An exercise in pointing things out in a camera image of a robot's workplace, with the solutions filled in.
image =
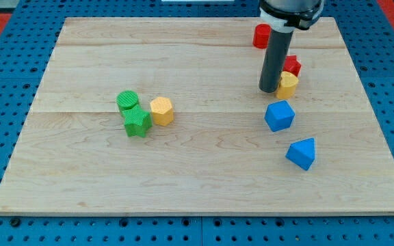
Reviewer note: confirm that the yellow hexagon block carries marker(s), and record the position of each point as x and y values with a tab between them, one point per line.
162	111

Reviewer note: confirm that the yellow heart block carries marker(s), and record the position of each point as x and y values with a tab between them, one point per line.
287	85

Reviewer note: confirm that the wooden board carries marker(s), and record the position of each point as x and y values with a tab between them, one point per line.
217	157

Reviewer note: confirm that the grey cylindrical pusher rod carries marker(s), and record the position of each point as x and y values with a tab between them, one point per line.
274	60

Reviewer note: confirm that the green star block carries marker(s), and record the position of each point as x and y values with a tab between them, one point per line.
136	121

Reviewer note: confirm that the green cylinder block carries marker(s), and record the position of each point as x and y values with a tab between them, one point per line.
126	100

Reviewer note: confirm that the red cylinder block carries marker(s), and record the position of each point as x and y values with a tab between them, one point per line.
261	35

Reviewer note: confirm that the blue cube block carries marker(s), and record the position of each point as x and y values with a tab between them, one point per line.
279	115

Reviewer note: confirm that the red star block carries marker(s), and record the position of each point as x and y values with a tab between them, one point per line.
292	65

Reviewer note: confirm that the blue triangle block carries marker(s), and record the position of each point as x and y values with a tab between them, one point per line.
302	153

